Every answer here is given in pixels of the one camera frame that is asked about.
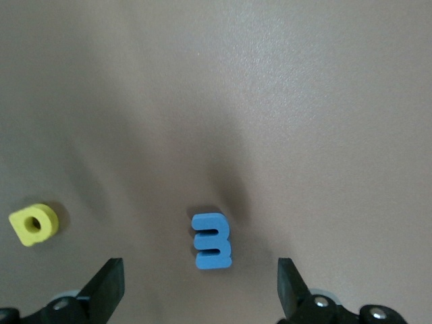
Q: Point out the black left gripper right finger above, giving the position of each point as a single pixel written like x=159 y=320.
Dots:
x=292 y=293

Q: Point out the blue foam letter m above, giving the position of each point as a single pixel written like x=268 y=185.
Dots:
x=224 y=243

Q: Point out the yellow foam letter d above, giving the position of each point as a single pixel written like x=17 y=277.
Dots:
x=20 y=229

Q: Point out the brown paper table cover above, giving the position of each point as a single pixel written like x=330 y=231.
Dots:
x=303 y=101

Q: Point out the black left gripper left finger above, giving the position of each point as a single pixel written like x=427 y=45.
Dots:
x=104 y=293

